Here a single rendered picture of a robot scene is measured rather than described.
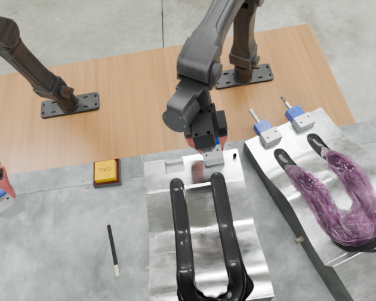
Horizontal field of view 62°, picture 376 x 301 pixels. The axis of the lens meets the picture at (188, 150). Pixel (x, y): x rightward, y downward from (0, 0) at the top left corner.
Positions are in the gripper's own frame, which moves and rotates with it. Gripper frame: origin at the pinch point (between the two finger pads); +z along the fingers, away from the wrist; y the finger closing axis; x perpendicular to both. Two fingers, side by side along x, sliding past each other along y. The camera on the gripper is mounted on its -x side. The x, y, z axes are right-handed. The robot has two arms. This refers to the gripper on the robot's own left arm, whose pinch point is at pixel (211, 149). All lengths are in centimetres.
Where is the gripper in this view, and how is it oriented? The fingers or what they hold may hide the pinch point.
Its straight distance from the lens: 80.4
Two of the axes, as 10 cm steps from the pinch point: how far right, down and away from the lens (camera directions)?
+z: 2.4, 7.0, 6.7
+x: -0.3, -6.8, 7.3
